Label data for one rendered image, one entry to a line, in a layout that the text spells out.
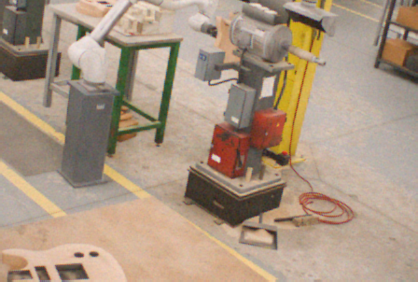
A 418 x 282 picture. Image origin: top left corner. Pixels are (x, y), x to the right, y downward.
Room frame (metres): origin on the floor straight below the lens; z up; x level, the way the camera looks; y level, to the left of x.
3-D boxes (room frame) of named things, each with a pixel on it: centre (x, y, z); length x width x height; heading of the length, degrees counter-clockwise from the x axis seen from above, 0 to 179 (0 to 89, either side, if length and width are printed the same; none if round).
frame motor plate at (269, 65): (4.94, -0.27, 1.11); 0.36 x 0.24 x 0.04; 49
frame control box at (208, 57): (4.85, 0.00, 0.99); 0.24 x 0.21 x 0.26; 49
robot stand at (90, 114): (4.89, 0.82, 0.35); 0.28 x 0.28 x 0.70; 42
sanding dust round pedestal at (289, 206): (5.28, -0.34, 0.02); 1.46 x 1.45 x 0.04; 49
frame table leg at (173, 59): (5.72, 0.37, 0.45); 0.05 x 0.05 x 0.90; 49
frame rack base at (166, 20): (5.82, 0.57, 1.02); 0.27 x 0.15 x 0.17; 49
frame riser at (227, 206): (4.94, -0.27, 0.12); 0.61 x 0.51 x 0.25; 139
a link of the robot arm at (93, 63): (4.90, 0.83, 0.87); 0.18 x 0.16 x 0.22; 44
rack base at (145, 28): (5.71, 0.67, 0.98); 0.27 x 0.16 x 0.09; 49
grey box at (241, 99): (4.82, -0.17, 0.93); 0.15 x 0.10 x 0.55; 49
